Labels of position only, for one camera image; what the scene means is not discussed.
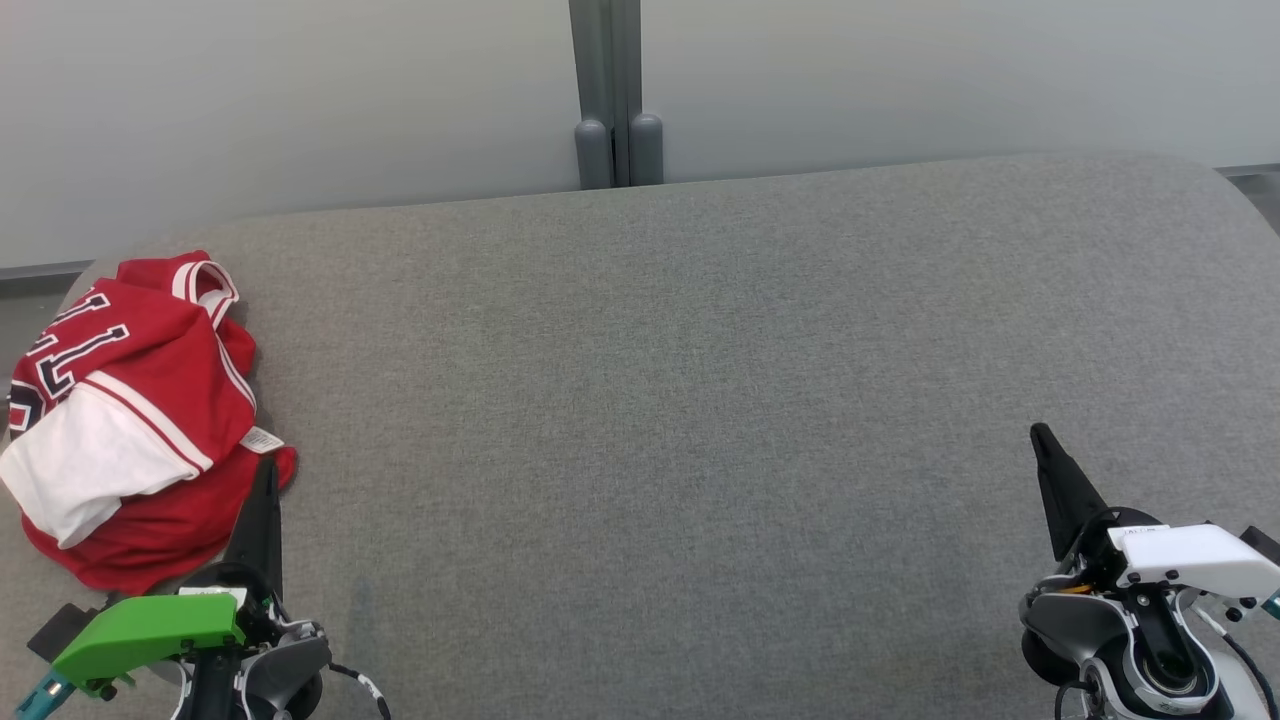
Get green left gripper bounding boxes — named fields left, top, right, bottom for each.
left=50, top=456, right=285, bottom=701

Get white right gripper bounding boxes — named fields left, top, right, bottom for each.
left=1030, top=423, right=1280, bottom=601

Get red elastic waist shorts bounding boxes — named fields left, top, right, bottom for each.
left=20, top=445, right=299, bottom=595

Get red basketball jersey white sleeves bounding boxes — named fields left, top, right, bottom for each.
left=0, top=250, right=288, bottom=551

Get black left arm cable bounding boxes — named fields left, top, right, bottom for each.
left=325, top=660, right=393, bottom=720

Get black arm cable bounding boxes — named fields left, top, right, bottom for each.
left=1222, top=628, right=1280, bottom=720
left=325, top=660, right=393, bottom=720

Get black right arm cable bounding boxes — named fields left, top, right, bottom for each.
left=1222, top=628, right=1280, bottom=720

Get teal left camera connector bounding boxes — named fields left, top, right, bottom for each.
left=13, top=671, right=74, bottom=720

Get grey partition post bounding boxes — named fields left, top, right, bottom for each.
left=611, top=0, right=666, bottom=188
left=568, top=0, right=614, bottom=191

